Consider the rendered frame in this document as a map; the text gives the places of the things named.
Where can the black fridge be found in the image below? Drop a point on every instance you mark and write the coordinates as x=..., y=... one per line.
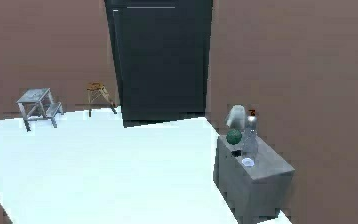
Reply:
x=163, y=63

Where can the pale grey rounded object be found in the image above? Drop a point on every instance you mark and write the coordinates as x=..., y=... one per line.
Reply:
x=236, y=116

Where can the green ball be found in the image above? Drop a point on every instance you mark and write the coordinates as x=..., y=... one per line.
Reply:
x=234, y=136

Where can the small black object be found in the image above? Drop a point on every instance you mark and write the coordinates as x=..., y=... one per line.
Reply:
x=235, y=153

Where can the brown wooden stool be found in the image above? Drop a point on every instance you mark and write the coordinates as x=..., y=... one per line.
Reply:
x=98, y=91

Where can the small white dish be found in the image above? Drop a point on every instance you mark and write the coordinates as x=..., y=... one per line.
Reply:
x=248, y=162

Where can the grey cabinet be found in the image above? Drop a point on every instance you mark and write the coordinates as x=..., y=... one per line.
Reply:
x=253, y=180

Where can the grey step stool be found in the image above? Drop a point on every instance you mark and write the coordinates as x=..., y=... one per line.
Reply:
x=37, y=100

